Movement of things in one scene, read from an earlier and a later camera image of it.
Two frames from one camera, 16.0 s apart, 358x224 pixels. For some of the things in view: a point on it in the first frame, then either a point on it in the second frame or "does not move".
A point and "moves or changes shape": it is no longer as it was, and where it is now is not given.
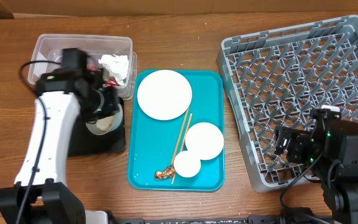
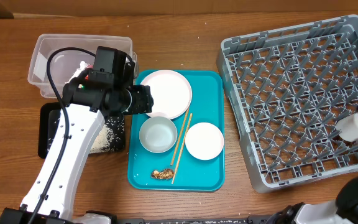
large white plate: x=164 y=94 does not move
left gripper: x=112 y=105 -> x=144 y=99
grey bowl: x=105 y=124 -> x=158 y=134
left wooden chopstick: x=181 y=137 does not move
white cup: x=187 y=163 moves or changes shape
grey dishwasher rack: x=273 y=78 does not move
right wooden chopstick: x=183 y=145 does not move
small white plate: x=206 y=139 does not move
